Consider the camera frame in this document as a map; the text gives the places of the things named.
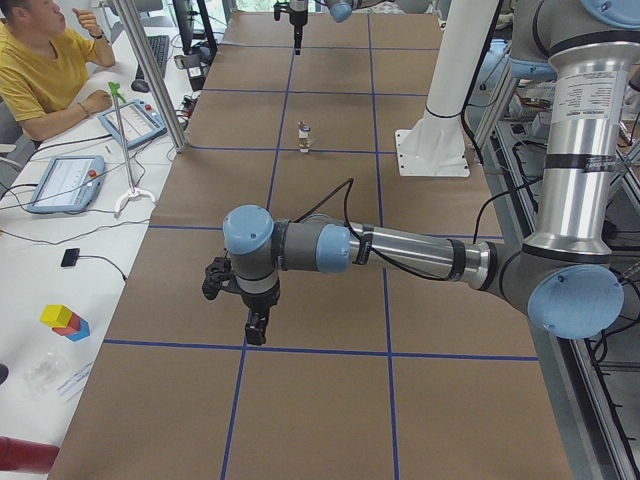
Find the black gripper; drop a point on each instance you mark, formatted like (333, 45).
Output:
(298, 16)
(259, 301)

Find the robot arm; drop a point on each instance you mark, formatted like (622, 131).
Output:
(559, 276)
(339, 10)

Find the black keyboard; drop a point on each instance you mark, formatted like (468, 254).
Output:
(159, 45)

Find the far teach pendant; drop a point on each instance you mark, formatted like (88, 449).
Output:
(141, 123)

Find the teach pendant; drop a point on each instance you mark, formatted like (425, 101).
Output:
(69, 184)
(141, 123)

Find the stacked coloured blocks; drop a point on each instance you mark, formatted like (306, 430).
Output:
(64, 322)

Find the white stand with green clip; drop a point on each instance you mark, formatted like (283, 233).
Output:
(133, 191)

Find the small black box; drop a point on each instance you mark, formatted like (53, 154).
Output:
(70, 257)

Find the clear plastic bag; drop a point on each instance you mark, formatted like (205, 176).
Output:
(44, 374)

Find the near teach pendant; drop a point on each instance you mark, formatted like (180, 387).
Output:
(69, 184)

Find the person in yellow shirt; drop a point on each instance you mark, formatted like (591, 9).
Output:
(44, 66)

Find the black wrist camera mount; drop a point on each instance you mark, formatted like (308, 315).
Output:
(219, 276)
(280, 8)

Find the aluminium profile post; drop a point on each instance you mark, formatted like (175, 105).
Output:
(129, 17)

